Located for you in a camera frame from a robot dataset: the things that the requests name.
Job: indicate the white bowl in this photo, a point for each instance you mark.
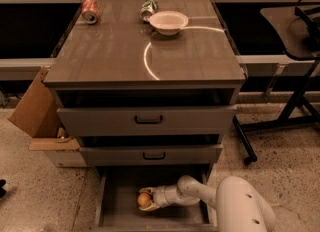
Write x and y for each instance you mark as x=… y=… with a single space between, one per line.
x=168 y=22

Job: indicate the black object on floor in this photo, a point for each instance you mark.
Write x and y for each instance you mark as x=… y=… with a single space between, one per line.
x=2 y=190

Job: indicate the grey bottom drawer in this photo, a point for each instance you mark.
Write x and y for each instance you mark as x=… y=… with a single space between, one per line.
x=118 y=210

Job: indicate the grey drawer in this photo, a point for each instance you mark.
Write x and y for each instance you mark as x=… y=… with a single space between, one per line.
x=118 y=210
x=151 y=155
x=143 y=121

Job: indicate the orange fruit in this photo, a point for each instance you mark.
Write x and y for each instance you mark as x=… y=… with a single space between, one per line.
x=144 y=199

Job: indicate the grey top drawer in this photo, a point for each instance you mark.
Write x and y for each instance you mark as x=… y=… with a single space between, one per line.
x=143 y=121

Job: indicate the brown cardboard box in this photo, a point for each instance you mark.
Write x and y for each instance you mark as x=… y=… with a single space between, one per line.
x=36 y=115

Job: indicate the grey drawer cabinet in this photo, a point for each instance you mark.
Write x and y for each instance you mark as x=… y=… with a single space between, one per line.
x=124 y=62

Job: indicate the red soda can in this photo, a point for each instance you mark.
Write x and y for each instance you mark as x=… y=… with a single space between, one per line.
x=90 y=11

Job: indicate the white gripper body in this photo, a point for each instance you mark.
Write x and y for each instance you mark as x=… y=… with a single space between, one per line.
x=162 y=196

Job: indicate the grey middle drawer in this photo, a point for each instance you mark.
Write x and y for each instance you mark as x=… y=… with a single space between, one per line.
x=151 y=155

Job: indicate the black side table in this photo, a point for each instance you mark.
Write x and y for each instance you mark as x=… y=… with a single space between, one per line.
x=298 y=28

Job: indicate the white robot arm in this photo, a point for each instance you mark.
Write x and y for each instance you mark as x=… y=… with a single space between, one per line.
x=239 y=206

